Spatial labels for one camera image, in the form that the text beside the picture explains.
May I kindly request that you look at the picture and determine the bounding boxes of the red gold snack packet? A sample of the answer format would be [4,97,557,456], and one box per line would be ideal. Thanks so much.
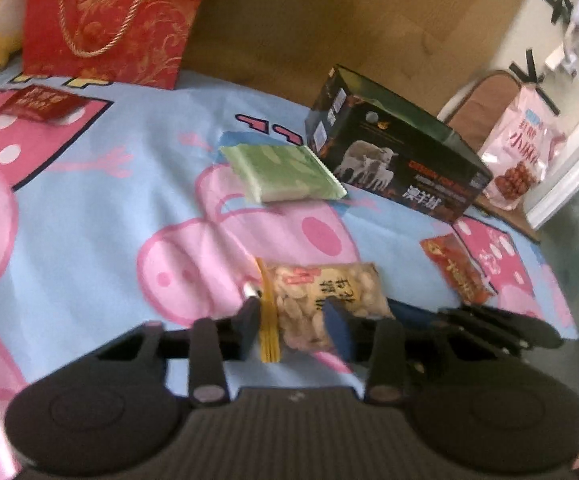
[419,234,495,306]

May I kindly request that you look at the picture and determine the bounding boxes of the blue cartoon pig blanket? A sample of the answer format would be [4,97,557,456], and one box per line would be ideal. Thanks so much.
[0,55,579,480]

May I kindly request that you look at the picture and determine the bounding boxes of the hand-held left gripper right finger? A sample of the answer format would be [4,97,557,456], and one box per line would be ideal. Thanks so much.
[322,302,475,407]

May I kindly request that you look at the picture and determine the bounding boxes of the pale green snack packet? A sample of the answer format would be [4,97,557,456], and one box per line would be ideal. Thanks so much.
[218,143,349,205]

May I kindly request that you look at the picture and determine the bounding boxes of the red gift bag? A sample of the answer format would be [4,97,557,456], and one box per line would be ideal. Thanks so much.
[22,0,220,91]

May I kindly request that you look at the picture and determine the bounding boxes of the white door frame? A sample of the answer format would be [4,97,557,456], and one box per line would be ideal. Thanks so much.
[524,85,579,231]

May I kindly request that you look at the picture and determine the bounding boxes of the clear peanut packet yellow edge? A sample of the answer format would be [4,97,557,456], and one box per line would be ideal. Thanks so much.
[254,258,395,363]

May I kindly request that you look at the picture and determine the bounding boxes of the large pink snack bag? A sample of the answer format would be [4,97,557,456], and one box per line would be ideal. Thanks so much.
[479,85,567,211]

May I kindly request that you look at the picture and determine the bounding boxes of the wooden chair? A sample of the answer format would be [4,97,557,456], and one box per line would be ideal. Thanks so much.
[439,70,543,243]

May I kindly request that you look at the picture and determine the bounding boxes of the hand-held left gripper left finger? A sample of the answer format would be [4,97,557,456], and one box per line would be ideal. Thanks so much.
[90,296,263,407]

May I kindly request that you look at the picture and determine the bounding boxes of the black box with sheep picture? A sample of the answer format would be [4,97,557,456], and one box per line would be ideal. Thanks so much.
[304,64,493,224]

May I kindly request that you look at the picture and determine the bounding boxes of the black tape strip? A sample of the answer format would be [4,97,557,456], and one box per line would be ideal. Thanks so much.
[529,0,573,26]
[509,50,560,116]

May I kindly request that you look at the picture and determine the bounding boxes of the small dark red packet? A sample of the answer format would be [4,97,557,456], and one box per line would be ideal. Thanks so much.
[0,87,85,123]

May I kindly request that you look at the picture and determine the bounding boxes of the wooden headboard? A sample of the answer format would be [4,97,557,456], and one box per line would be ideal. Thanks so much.
[177,0,540,121]

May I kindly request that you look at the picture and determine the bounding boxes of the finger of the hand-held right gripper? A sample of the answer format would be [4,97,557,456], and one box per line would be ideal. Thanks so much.
[388,300,566,358]

